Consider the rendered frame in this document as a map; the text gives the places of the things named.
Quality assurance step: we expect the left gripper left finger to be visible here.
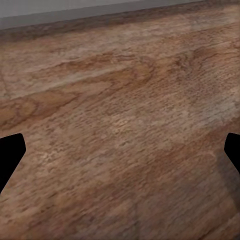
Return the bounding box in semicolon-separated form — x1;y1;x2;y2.
0;133;26;193

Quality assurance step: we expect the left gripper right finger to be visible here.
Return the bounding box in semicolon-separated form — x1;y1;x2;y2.
224;133;240;173

